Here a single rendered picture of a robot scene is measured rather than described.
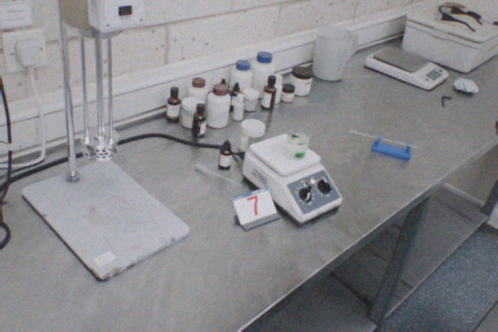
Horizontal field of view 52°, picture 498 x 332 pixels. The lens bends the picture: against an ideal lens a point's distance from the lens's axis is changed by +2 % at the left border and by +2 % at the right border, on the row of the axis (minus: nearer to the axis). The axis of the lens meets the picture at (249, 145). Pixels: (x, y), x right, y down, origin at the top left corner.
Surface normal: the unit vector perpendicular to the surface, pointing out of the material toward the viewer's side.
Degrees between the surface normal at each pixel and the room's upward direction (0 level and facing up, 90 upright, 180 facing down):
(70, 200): 0
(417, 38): 93
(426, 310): 0
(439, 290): 0
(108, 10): 90
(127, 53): 90
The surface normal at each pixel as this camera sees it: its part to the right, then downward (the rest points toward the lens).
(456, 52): -0.66, 0.37
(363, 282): 0.13, -0.84
